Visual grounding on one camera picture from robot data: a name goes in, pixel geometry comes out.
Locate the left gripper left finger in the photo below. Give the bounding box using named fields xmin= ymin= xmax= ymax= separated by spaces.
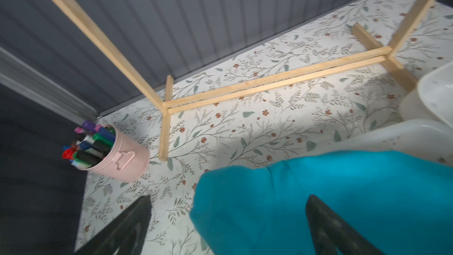
xmin=75 ymin=196 xmax=152 ymax=255

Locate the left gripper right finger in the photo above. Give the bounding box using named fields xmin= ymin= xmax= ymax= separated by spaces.
xmin=305 ymin=195 xmax=383 ymax=255

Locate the teal t-shirt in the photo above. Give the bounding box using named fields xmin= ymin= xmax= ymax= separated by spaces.
xmin=190 ymin=151 xmax=453 ymax=255

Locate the pink pen cup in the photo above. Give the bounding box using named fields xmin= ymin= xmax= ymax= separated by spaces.
xmin=62 ymin=120 xmax=150 ymax=183

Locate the white perforated laundry basket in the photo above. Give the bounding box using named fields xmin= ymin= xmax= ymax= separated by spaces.
xmin=305 ymin=119 xmax=453 ymax=167

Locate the white plastic tray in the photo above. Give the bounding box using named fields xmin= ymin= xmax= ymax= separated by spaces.
xmin=399 ymin=62 xmax=453 ymax=127

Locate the wooden clothes rack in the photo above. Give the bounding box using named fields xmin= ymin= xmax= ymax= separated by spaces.
xmin=51 ymin=0 xmax=436 ymax=161

